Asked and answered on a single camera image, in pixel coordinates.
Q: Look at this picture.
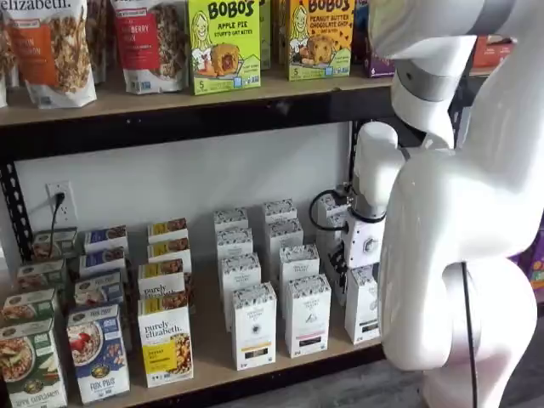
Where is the yellow Bobo's peanut butter box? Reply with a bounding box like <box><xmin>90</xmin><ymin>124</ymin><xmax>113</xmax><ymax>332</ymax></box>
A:
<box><xmin>287</xmin><ymin>0</ymin><xmax>354</xmax><ymax>82</ymax></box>

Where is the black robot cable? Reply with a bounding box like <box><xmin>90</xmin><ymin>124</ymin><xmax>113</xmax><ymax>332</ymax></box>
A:
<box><xmin>460</xmin><ymin>259</ymin><xmax>480</xmax><ymax>408</ymax></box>

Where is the white box pink strip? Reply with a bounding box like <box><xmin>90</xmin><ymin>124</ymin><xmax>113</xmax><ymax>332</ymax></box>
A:
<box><xmin>282</xmin><ymin>273</ymin><xmax>333</xmax><ymax>359</ymax></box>
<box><xmin>278</xmin><ymin>243</ymin><xmax>321</xmax><ymax>294</ymax></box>
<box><xmin>262</xmin><ymin>198</ymin><xmax>298</xmax><ymax>226</ymax></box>
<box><xmin>266</xmin><ymin>218</ymin><xmax>305</xmax><ymax>277</ymax></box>

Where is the black metal shelf rack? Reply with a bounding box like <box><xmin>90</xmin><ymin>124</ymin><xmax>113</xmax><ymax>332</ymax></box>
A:
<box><xmin>462</xmin><ymin>74</ymin><xmax>490</xmax><ymax>111</ymax></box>
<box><xmin>0</xmin><ymin>71</ymin><xmax>477</xmax><ymax>408</ymax></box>

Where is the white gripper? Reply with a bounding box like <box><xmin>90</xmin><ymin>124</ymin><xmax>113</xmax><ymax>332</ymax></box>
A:
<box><xmin>327</xmin><ymin>216</ymin><xmax>384</xmax><ymax>305</ymax></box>

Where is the black plug with cable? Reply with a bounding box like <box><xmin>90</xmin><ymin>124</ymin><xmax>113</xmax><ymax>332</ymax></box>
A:
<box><xmin>49</xmin><ymin>191</ymin><xmax>65</xmax><ymax>259</ymax></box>

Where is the red label granola bag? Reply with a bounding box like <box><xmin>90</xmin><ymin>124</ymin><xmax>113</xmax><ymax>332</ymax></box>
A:
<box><xmin>110</xmin><ymin>0</ymin><xmax>190</xmax><ymax>94</ymax></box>

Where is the blue purple snack bar box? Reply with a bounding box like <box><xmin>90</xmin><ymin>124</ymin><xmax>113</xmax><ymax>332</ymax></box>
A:
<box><xmin>352</xmin><ymin>0</ymin><xmax>397</xmax><ymax>80</ymax></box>

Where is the blue flax plus oatmeal box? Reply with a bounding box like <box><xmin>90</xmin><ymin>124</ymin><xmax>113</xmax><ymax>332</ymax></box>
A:
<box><xmin>66</xmin><ymin>303</ymin><xmax>132</xmax><ymax>405</ymax></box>
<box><xmin>73</xmin><ymin>269</ymin><xmax>128</xmax><ymax>309</ymax></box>
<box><xmin>78</xmin><ymin>245</ymin><xmax>128</xmax><ymax>277</ymax></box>
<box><xmin>82</xmin><ymin>224</ymin><xmax>130</xmax><ymax>254</ymax></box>

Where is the orange snack box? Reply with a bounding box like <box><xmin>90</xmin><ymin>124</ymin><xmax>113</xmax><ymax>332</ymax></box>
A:
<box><xmin>471</xmin><ymin>34</ymin><xmax>519</xmax><ymax>69</ymax></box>

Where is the yellow purely elizabeth box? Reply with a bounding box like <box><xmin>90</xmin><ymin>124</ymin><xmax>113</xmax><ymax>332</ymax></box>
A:
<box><xmin>146</xmin><ymin>236</ymin><xmax>193</xmax><ymax>273</ymax></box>
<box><xmin>136</xmin><ymin>258</ymin><xmax>192</xmax><ymax>303</ymax></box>
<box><xmin>146</xmin><ymin>217</ymin><xmax>190</xmax><ymax>244</ymax></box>
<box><xmin>136</xmin><ymin>292</ymin><xmax>196</xmax><ymax>388</ymax></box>

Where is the white wall outlet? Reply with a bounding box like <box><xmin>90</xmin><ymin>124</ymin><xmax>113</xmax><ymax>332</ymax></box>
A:
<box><xmin>45</xmin><ymin>179</ymin><xmax>74</xmax><ymax>223</ymax></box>

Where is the green apple cinnamon oatmeal box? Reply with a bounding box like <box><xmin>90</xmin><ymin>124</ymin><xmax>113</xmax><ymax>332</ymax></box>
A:
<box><xmin>0</xmin><ymin>286</ymin><xmax>60</xmax><ymax>328</ymax></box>
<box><xmin>15</xmin><ymin>257</ymin><xmax>69</xmax><ymax>294</ymax></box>
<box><xmin>31</xmin><ymin>226</ymin><xmax>80</xmax><ymax>261</ymax></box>
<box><xmin>0</xmin><ymin>316</ymin><xmax>69</xmax><ymax>408</ymax></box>

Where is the white granola bag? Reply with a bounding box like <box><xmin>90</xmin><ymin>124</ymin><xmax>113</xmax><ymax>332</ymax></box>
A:
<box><xmin>84</xmin><ymin>0</ymin><xmax>110</xmax><ymax>85</ymax></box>
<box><xmin>0</xmin><ymin>16</ymin><xmax>20</xmax><ymax>108</ymax></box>

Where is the black looped gripper cable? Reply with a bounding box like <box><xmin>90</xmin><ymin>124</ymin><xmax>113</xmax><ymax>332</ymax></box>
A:
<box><xmin>309</xmin><ymin>182</ymin><xmax>356</xmax><ymax>234</ymax></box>

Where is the orange label granola bag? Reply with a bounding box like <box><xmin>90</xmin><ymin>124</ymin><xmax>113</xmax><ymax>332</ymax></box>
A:
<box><xmin>0</xmin><ymin>0</ymin><xmax>98</xmax><ymax>110</ymax></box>

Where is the white box yellow strip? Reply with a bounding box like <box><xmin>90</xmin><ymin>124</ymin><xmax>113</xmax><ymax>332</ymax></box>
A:
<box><xmin>218</xmin><ymin>252</ymin><xmax>263</xmax><ymax>332</ymax></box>
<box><xmin>230</xmin><ymin>281</ymin><xmax>278</xmax><ymax>371</ymax></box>
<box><xmin>215</xmin><ymin>227</ymin><xmax>255</xmax><ymax>260</ymax></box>
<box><xmin>212</xmin><ymin>206</ymin><xmax>250</xmax><ymax>233</ymax></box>

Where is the green Bobo's apple pie box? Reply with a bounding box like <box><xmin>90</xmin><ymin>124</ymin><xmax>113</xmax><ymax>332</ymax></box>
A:
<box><xmin>186</xmin><ymin>0</ymin><xmax>262</xmax><ymax>96</ymax></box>
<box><xmin>258</xmin><ymin>0</ymin><xmax>273</xmax><ymax>71</ymax></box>

